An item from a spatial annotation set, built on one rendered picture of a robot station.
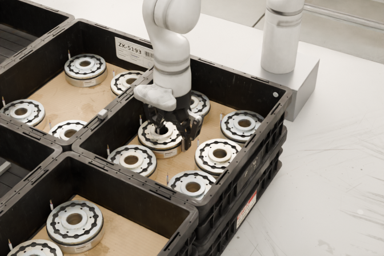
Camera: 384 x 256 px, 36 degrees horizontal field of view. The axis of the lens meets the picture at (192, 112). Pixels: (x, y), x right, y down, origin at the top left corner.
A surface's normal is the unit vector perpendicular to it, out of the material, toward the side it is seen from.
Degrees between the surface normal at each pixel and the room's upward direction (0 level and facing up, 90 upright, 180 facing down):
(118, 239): 0
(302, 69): 0
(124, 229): 0
